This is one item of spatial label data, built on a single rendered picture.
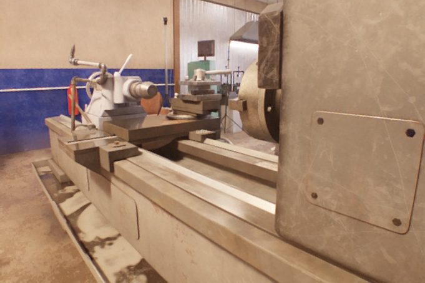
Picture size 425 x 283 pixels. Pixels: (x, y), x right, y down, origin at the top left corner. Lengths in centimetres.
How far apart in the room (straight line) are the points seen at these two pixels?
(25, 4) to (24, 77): 116
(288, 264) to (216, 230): 19
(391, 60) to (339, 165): 17
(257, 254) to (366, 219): 22
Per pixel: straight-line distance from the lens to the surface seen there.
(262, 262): 58
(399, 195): 44
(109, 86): 152
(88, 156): 118
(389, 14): 43
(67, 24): 527
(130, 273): 120
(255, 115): 69
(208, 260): 77
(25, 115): 509
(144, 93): 133
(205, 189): 79
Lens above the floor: 115
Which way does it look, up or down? 10 degrees down
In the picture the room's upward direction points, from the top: straight up
